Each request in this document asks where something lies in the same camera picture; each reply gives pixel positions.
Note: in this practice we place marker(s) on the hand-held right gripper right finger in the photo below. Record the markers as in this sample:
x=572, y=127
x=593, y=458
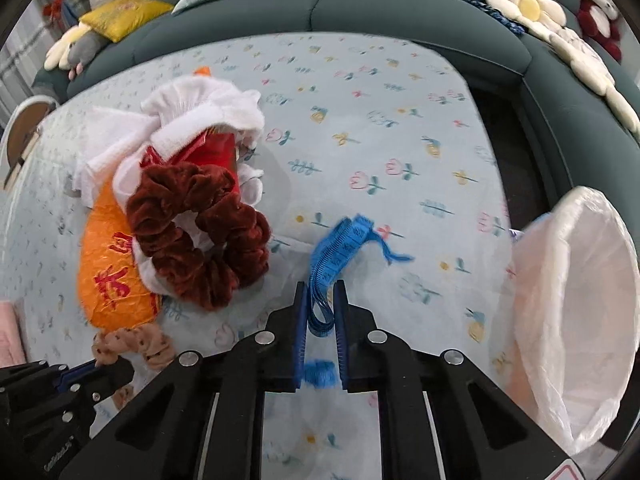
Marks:
x=341, y=340

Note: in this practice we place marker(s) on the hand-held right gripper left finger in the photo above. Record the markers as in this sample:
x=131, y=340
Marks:
x=300, y=340

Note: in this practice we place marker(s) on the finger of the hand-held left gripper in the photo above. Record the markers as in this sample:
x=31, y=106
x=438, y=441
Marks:
x=112, y=375

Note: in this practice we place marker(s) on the tan spotted scrunchie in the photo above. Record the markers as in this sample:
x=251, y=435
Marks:
x=150, y=342

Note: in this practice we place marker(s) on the blue measuring tape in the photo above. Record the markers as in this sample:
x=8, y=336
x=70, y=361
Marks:
x=340, y=245

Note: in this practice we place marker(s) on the dark red velvet scrunchie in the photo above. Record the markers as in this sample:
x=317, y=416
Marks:
x=165, y=195

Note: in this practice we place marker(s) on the red packet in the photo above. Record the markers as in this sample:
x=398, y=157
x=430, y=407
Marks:
x=210, y=150

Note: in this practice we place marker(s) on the bin with white plastic liner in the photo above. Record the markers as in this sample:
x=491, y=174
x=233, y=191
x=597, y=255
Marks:
x=575, y=310

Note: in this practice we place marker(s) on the white towel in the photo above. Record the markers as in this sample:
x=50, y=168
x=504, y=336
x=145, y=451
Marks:
x=200, y=100

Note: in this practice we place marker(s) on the floral pale blue tablecloth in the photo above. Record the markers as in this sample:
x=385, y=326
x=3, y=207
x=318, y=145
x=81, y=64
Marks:
x=350, y=110

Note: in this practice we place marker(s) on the wooden chair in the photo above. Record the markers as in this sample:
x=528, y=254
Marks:
x=22, y=130

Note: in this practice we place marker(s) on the grey plush toy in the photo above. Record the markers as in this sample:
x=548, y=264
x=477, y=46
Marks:
x=82, y=50

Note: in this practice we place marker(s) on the teal sofa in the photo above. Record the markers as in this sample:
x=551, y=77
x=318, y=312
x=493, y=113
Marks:
x=400, y=5

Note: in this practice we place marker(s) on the blue braided cloth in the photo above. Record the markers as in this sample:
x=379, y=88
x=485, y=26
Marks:
x=500, y=17

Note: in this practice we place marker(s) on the yellow cushion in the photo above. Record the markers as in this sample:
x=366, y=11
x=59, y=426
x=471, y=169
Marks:
x=125, y=12

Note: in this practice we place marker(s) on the red teddy bear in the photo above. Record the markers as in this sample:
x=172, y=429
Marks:
x=592, y=20

